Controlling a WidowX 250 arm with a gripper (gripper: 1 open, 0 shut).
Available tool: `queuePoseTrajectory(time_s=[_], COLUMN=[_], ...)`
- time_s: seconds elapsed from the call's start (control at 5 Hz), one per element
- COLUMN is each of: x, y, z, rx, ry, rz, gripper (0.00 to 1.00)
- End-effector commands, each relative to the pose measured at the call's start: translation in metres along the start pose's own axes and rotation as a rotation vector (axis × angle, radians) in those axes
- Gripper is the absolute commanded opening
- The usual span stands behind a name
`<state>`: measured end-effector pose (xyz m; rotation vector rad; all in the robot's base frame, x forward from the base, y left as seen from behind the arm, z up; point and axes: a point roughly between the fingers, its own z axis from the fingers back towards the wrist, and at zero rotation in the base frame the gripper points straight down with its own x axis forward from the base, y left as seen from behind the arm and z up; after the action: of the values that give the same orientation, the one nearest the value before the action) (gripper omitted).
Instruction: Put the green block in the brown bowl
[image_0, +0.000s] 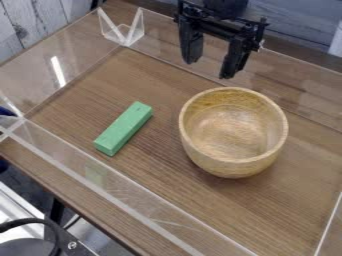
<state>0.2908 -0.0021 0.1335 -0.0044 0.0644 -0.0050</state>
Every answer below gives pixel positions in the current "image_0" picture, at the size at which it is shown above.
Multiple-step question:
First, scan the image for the clear acrylic barrier wall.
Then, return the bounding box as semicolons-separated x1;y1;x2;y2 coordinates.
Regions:
0;1;342;256

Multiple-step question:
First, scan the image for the black cable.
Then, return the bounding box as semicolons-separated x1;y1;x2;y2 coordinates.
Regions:
0;217;63;256

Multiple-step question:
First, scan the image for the black table leg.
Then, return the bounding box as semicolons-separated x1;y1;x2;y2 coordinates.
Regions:
49;199;66;224

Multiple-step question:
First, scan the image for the green rectangular block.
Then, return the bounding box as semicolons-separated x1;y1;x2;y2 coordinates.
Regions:
94;102;152;156

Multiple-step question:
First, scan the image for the brown wooden bowl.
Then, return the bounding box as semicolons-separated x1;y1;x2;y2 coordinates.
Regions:
178;87;289;179

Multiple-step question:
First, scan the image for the black metal bracket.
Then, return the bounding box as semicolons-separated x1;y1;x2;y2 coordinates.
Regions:
43;219;99;256

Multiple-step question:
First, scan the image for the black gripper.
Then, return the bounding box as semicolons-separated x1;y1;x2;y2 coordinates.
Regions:
174;0;269;79

